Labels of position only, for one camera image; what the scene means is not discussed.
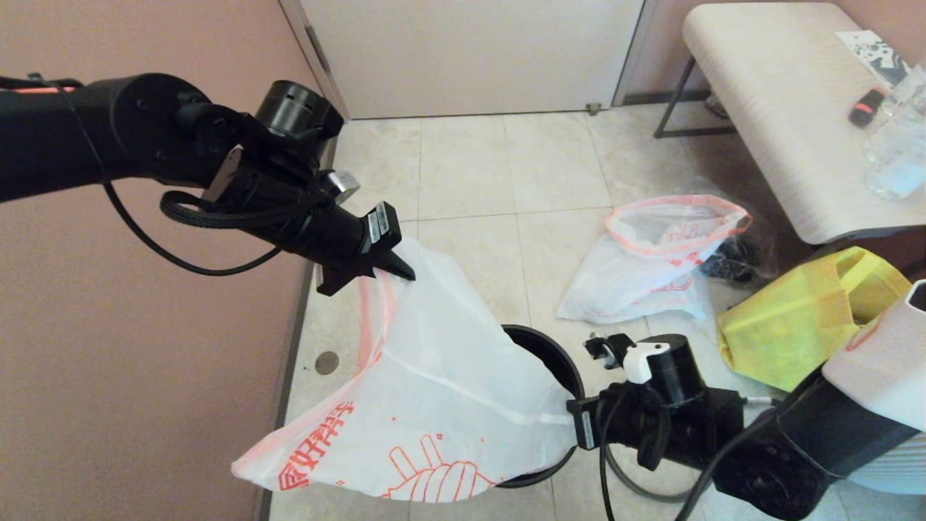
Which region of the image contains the white plastic bag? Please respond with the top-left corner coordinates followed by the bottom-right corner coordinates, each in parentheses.
top-left (557, 194), bottom-right (753, 324)

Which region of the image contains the clear water bottle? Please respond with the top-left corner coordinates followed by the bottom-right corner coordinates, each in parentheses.
top-left (862, 62), bottom-right (926, 200)

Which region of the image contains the clear bag with dark contents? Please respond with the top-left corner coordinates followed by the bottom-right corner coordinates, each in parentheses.
top-left (698, 181), bottom-right (781, 287)

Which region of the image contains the white red-print bag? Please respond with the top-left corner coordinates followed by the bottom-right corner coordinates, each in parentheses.
top-left (231, 239), bottom-right (579, 504)

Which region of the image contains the thin black cable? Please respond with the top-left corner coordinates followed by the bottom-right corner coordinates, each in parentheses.
top-left (101, 181), bottom-right (283, 277)
top-left (597, 391), bottom-right (782, 521)

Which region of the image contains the yellow fabric tote bag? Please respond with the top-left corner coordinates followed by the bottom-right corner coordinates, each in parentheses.
top-left (716, 246), bottom-right (914, 391)

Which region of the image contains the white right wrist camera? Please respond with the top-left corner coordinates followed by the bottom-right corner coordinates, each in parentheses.
top-left (585, 333), bottom-right (671, 384)

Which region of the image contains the black and white leaflet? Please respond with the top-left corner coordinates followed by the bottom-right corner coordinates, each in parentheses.
top-left (836, 29), bottom-right (912, 88)

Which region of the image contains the pale gray ribbed cylinder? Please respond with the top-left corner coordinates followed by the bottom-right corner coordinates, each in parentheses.
top-left (846, 433), bottom-right (926, 496)

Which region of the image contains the beige door jamb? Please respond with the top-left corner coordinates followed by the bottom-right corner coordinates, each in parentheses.
top-left (280, 0), bottom-right (352, 124)
top-left (611, 0), bottom-right (659, 108)

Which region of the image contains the beige wood-grain table top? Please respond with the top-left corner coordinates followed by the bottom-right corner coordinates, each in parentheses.
top-left (681, 1), bottom-right (926, 245)

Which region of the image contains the thick black cable loop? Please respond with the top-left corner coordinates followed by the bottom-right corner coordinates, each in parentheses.
top-left (161, 190), bottom-right (326, 231)

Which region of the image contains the black round trash bin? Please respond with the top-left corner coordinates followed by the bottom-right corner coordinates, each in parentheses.
top-left (499, 324), bottom-right (587, 489)

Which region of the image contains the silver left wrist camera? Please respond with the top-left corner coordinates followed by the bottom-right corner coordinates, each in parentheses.
top-left (323, 169), bottom-right (361, 205)

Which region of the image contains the black metal table frame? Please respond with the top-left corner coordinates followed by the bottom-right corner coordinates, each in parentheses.
top-left (653, 56), bottom-right (926, 279)

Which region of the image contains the white door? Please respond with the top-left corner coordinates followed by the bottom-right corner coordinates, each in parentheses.
top-left (299, 0), bottom-right (645, 120)

